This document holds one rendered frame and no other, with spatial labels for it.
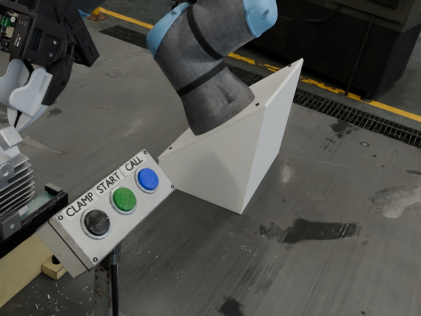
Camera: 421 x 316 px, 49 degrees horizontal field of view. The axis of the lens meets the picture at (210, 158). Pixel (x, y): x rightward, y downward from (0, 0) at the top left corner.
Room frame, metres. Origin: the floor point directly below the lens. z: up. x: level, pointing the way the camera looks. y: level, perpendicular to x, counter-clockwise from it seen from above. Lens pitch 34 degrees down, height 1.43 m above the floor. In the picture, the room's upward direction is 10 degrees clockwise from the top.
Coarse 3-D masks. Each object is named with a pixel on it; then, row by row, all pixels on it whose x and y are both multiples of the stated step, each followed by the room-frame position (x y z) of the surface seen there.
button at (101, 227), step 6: (96, 210) 0.38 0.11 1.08; (90, 216) 0.37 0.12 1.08; (96, 216) 0.37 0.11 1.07; (102, 216) 0.38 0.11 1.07; (84, 222) 0.36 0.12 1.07; (90, 222) 0.36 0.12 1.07; (96, 222) 0.37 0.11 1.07; (102, 222) 0.37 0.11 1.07; (108, 222) 0.37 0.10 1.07; (90, 228) 0.36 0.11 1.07; (96, 228) 0.36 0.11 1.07; (102, 228) 0.36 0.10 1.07; (108, 228) 0.37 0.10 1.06; (96, 234) 0.36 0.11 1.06; (102, 234) 0.36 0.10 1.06
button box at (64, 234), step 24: (120, 168) 0.45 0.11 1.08; (96, 192) 0.40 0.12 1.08; (144, 192) 0.44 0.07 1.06; (168, 192) 0.47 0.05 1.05; (72, 216) 0.36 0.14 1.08; (120, 216) 0.40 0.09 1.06; (144, 216) 0.42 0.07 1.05; (48, 240) 0.35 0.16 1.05; (72, 240) 0.34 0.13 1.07; (96, 240) 0.35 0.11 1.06; (120, 240) 0.37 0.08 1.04; (72, 264) 0.34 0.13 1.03; (96, 264) 0.33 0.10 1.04
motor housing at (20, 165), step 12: (12, 156) 0.48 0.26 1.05; (24, 156) 0.48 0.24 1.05; (24, 168) 0.47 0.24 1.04; (12, 180) 0.45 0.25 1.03; (24, 180) 0.47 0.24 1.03; (0, 192) 0.44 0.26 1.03; (12, 192) 0.45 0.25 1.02; (24, 192) 0.46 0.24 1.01; (0, 204) 0.43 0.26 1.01; (12, 204) 0.45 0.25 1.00; (24, 204) 0.47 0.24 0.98; (0, 216) 0.43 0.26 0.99
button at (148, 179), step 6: (144, 168) 0.47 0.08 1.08; (138, 174) 0.46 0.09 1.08; (144, 174) 0.46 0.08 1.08; (150, 174) 0.47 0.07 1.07; (156, 174) 0.47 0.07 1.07; (138, 180) 0.45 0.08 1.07; (144, 180) 0.45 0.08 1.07; (150, 180) 0.46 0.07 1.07; (156, 180) 0.46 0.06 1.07; (144, 186) 0.45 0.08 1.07; (150, 186) 0.45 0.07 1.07; (156, 186) 0.46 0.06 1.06
